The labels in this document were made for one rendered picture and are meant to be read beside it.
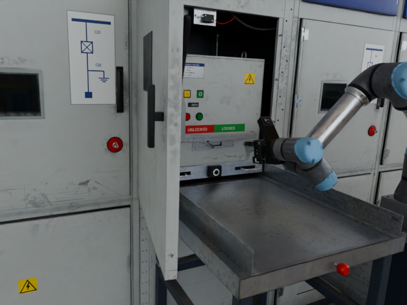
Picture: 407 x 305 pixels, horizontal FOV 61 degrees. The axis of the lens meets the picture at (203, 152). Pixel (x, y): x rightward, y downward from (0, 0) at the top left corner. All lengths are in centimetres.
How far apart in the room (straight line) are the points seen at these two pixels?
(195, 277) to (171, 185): 98
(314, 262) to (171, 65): 63
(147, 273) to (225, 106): 79
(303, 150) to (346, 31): 98
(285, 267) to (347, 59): 123
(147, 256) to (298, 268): 76
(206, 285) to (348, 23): 144
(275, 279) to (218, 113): 83
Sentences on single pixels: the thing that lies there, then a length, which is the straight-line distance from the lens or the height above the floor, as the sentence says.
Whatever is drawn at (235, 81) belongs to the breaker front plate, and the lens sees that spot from 157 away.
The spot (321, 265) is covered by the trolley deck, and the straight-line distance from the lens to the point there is 104.
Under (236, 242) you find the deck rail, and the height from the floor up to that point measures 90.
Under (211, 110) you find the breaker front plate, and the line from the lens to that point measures 152.
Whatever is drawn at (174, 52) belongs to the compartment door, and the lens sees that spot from 74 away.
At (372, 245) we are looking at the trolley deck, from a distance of 117.
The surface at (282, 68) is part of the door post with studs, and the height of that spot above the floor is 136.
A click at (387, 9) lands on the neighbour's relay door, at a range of 213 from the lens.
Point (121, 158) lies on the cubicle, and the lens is 134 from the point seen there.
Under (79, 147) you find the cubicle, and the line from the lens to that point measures 131.
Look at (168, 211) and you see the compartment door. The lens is 79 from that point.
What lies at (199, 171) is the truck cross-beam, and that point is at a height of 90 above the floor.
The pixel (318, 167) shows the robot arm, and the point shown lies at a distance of 109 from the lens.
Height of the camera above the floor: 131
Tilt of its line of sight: 13 degrees down
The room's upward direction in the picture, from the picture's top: 2 degrees clockwise
